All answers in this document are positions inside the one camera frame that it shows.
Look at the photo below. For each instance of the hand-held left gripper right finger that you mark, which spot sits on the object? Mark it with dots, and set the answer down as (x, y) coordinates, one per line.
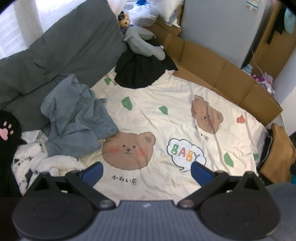
(198, 173)

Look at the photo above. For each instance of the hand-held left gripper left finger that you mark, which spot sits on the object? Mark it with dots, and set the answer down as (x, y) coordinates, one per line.
(93, 173)

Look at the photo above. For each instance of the blue denim pants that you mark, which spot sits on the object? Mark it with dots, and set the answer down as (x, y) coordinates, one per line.
(76, 120)

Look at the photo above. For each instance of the dark hanging clothes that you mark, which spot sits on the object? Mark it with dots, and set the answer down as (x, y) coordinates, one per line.
(277, 20)

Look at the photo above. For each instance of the white fluffy spotted blanket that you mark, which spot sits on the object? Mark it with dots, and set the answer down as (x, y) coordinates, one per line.
(57, 164)

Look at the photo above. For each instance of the bear print bed sheet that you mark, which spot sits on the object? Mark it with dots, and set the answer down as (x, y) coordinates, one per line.
(161, 129)

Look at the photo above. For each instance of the dark patterned garment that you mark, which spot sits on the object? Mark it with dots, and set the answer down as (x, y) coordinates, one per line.
(266, 148)

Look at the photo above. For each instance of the mustard brown garment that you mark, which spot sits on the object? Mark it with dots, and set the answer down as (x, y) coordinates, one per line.
(279, 150)

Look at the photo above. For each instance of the grey cloth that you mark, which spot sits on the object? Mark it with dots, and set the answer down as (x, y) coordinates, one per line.
(284, 208)

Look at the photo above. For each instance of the teal printed cloth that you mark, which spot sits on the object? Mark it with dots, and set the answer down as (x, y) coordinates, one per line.
(293, 177)

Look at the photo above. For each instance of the black paw print cushion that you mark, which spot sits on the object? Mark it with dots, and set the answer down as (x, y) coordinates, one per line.
(9, 122)

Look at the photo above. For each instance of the flattened cardboard box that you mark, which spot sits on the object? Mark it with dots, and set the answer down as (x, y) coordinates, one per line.
(231, 74)

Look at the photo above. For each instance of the black garment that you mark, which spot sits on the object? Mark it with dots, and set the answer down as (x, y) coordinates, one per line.
(138, 71)

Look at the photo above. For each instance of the purple shiny packaging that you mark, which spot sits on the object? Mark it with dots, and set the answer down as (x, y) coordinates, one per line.
(263, 81)

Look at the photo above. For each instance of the light blue bottle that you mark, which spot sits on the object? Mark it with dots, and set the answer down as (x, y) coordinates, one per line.
(247, 69)

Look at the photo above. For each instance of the grey duvet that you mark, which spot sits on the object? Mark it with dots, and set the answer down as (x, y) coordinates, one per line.
(69, 46)

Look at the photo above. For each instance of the grey plush toy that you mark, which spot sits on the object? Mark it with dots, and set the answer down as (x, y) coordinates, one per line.
(141, 44)

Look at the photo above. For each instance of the grey upright mattress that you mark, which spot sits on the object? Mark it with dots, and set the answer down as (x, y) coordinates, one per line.
(219, 30)

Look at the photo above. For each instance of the brown teddy bear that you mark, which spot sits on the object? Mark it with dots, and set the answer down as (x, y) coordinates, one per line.
(125, 22)

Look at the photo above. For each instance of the white pillow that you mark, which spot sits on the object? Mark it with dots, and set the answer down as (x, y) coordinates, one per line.
(172, 9)

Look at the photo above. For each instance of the white plastic bag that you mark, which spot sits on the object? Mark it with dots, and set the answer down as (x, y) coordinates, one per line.
(145, 11)

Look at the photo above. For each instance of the teal hanging cloth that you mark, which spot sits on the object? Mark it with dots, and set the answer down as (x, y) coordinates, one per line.
(290, 19)

